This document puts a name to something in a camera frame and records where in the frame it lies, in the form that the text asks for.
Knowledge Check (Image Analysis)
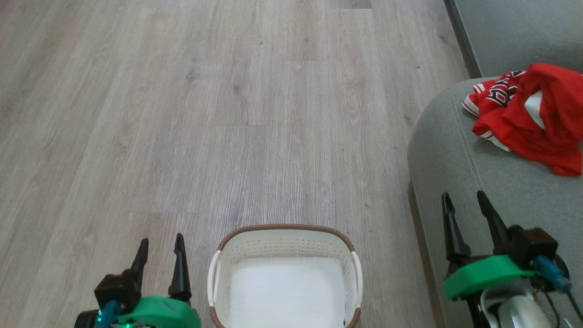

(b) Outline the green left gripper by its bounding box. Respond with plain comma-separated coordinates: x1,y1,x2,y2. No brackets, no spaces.
117,233,201,328

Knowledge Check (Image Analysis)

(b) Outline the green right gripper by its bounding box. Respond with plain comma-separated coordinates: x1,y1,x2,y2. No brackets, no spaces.
441,190,537,302

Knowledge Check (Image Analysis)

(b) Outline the red garment with white print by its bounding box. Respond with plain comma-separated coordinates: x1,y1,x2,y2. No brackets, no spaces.
462,63,583,177

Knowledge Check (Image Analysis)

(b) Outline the white laundry basket brown rim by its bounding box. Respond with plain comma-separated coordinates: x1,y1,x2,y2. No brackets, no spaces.
207,224,363,328

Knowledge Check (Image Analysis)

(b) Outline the grey sofa seat cushion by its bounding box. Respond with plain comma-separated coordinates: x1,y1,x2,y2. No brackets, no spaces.
444,0,583,79

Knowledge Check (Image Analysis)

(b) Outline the grey sofa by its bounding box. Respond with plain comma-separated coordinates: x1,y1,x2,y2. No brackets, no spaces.
407,77,583,328

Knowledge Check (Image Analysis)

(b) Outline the blue left camera connector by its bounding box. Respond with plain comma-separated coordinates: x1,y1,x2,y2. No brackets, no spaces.
95,300,120,328

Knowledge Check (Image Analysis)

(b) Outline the blue camera connector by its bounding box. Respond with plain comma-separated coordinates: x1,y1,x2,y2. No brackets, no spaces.
95,300,120,328
534,256,573,293

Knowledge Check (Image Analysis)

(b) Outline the blue right camera connector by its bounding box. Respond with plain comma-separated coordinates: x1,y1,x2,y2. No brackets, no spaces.
534,256,573,293

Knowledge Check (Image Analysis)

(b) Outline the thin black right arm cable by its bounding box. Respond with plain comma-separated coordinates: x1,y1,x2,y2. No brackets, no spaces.
544,282,583,328

